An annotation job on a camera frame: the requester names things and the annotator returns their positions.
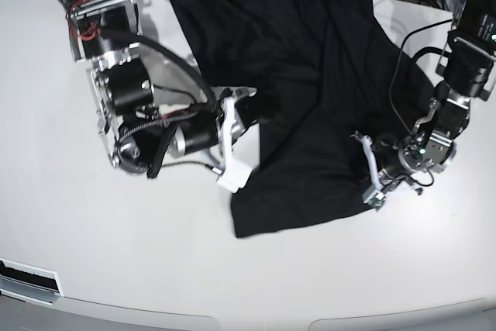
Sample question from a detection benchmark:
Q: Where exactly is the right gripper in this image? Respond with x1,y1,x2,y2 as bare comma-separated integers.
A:
170,95,256,157

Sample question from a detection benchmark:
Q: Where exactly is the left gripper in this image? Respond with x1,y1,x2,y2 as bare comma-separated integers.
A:
372,133,430,188

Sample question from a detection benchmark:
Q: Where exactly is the black t-shirt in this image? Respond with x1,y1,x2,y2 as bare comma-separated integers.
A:
170,0,434,238

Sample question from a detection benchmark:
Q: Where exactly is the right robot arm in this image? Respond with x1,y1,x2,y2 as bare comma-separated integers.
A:
59,0,254,179

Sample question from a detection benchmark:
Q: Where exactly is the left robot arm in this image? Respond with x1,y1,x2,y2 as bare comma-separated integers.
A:
363,0,495,192

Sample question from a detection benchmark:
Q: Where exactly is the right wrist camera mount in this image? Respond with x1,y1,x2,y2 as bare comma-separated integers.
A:
216,87,256,194

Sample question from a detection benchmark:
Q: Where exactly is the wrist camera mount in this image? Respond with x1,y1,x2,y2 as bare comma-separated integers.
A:
351,131,424,211
216,87,256,194

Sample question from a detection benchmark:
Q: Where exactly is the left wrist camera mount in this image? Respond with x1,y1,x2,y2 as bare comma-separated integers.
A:
351,131,424,211

